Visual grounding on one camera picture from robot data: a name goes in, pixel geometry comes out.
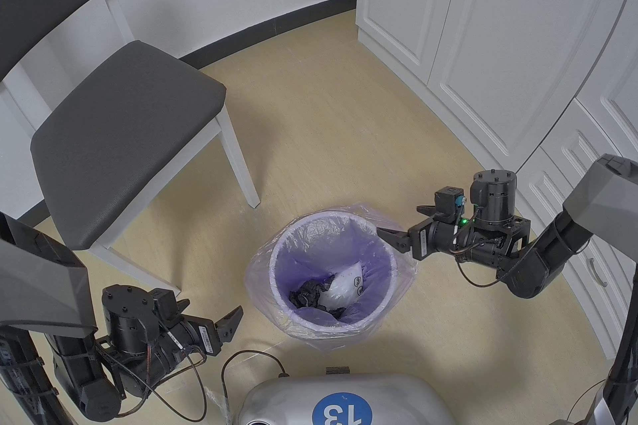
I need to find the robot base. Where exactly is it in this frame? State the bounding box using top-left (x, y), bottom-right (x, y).
top-left (239, 367), bottom-right (452, 425)

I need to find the black cable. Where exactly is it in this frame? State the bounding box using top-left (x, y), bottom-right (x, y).
top-left (221, 351), bottom-right (291, 414)
top-left (145, 348), bottom-right (208, 420)
top-left (456, 259), bottom-right (514, 288)
top-left (566, 378), bottom-right (609, 425)

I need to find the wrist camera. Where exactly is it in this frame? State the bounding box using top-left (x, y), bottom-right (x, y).
top-left (152, 290), bottom-right (181, 328)
top-left (435, 186), bottom-right (467, 222)

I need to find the white chair with grey cushions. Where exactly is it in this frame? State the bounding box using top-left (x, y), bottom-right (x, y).
top-left (0, 0), bottom-right (261, 298)

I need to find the purple plastic bag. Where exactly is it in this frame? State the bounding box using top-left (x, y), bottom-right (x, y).
top-left (244, 200), bottom-right (418, 354)

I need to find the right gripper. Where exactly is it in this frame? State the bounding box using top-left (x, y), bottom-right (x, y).
top-left (376, 205), bottom-right (464, 261)

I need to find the white printed wrapper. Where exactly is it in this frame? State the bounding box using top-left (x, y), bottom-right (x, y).
top-left (319, 262), bottom-right (366, 309)

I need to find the white trash bin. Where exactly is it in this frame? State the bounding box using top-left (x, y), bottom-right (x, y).
top-left (269, 211), bottom-right (399, 329)

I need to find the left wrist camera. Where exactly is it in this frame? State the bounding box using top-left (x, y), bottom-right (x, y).
top-left (152, 290), bottom-right (181, 328)

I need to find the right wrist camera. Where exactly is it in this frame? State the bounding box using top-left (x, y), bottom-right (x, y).
top-left (435, 186), bottom-right (467, 222)

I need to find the white wardrobe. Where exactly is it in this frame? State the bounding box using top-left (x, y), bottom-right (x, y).
top-left (355, 0), bottom-right (638, 361)

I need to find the clear plastic wrap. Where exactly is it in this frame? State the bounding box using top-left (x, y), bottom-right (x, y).
top-left (203, 384), bottom-right (235, 425)

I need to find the crumpled black plastic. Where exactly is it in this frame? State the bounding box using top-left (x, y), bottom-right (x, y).
top-left (289, 278), bottom-right (350, 318)

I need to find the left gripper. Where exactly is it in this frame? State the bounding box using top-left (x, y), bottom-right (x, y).
top-left (172, 298), bottom-right (245, 361)

